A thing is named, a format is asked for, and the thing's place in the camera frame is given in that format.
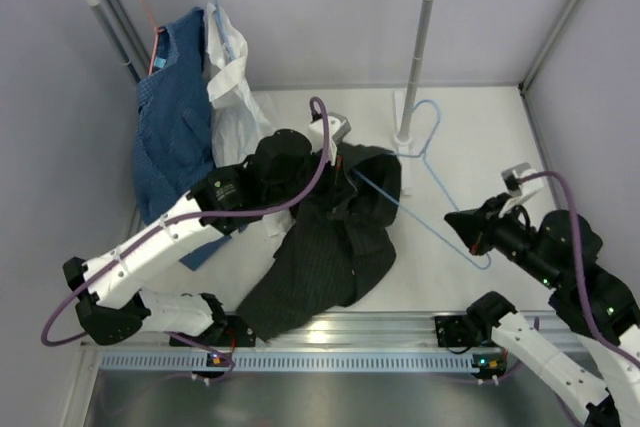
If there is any blue wire hanger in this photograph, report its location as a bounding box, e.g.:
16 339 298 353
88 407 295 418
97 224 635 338
352 99 494 271

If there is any slotted cable duct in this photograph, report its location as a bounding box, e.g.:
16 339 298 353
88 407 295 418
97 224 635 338
100 350 486 373

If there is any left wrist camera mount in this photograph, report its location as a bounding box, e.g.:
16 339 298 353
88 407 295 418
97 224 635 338
306 111 351 168

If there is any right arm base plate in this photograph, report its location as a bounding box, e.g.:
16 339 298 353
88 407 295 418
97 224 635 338
434 315 509 385

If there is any blue checked shirt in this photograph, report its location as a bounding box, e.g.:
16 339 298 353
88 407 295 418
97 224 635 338
130 7 234 271

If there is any light blue hanger with shirt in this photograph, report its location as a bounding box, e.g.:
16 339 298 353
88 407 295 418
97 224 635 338
213 0 237 62

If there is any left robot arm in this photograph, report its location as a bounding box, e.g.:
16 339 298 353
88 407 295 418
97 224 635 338
63 129 320 346

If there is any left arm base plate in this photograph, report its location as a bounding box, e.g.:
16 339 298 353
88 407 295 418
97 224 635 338
185 315 256 348

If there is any aluminium mounting rail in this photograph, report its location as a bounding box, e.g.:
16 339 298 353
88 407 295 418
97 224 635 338
105 311 586 353

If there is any black pinstriped shirt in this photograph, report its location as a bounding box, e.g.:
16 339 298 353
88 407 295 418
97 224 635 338
236 143 401 341

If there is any white shirt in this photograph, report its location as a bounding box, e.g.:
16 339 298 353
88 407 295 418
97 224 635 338
202 2 291 238

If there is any pink wire hanger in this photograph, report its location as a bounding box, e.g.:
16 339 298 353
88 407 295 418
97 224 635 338
138 0 164 76

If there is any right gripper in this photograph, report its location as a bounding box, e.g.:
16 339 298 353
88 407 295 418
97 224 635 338
445 191 561 288

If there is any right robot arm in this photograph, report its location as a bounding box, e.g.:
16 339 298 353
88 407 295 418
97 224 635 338
444 194 639 426

